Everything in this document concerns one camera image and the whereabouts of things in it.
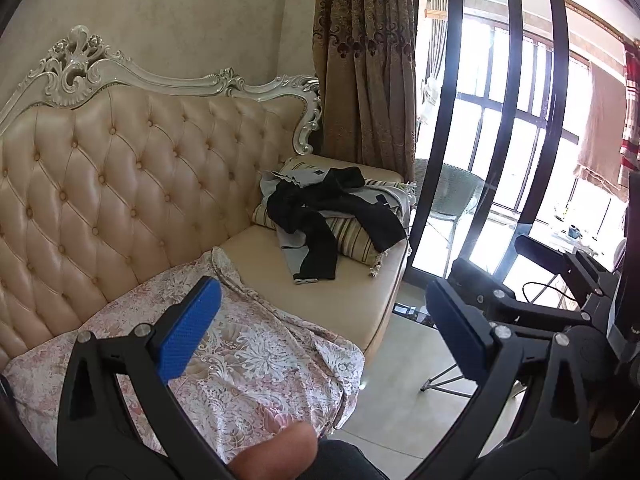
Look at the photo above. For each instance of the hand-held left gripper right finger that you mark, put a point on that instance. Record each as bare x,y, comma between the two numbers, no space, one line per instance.
457,330

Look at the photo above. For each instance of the black and grey garment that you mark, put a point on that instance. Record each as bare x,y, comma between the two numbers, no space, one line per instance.
290,251

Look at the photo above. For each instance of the pink floral blanket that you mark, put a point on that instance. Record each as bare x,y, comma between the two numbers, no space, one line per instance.
260,360

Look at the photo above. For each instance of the pink hanging towel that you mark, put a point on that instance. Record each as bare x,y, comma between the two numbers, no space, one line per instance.
602,125

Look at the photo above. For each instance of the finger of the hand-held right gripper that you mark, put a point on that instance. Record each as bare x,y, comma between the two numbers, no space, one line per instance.
540,250
530,307

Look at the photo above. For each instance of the red striped hanging cloth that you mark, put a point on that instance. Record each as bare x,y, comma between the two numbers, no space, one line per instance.
631,110

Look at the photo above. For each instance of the person's dark shorts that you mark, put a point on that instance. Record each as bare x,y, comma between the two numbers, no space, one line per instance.
345,462

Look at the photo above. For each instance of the brown patterned curtain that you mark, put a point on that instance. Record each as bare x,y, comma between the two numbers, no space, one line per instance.
370,85

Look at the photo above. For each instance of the beige tufted leather sofa back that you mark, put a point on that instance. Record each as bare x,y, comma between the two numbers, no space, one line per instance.
125,185

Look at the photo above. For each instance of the striped fringed cushion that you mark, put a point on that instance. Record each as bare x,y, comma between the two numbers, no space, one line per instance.
356,238

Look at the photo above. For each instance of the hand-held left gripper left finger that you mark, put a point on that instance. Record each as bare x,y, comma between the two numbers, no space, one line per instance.
192,330

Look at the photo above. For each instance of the white hanging cloth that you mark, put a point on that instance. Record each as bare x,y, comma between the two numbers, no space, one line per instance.
429,100

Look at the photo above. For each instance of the black window grille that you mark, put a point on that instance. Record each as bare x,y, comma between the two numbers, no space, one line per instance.
520,117

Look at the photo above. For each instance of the black sliding door frame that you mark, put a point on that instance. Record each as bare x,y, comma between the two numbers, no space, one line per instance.
452,35

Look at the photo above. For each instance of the black pants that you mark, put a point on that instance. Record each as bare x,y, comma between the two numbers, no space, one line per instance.
320,240

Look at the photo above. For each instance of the grey wicker chair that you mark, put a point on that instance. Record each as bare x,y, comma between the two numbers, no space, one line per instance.
460,190

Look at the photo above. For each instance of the glass table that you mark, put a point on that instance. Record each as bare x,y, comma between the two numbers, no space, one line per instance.
412,312

